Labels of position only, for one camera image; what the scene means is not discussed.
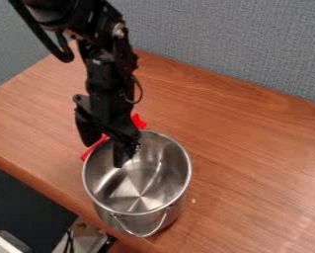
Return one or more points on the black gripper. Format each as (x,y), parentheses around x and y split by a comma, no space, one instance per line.
(104,110)

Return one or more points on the red plastic block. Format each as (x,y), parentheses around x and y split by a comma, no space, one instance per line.
(141,125)

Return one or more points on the stainless steel pot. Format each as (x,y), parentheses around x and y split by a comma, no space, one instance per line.
(140,197)

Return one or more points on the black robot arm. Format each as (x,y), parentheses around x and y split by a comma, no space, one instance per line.
(94,23)

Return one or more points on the metal table leg bracket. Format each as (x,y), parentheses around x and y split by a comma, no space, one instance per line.
(85,238)

